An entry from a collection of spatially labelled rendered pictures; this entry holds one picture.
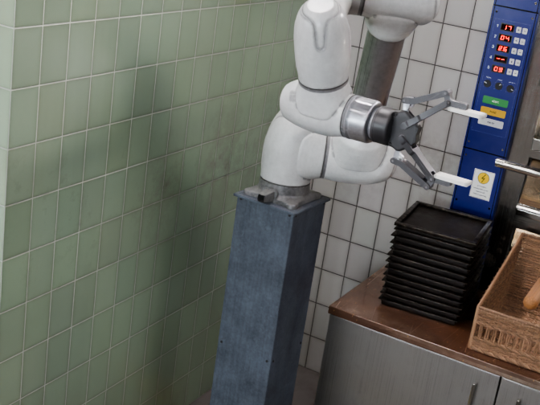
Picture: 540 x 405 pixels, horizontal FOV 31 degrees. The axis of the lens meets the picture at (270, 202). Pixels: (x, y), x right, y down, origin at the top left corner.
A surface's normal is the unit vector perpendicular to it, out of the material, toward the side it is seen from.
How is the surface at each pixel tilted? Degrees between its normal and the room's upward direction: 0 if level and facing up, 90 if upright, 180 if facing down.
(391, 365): 90
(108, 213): 90
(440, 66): 90
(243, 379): 90
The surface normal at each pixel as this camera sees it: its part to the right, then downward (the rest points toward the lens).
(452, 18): -0.49, 0.22
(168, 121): 0.86, 0.28
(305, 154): 0.04, 0.29
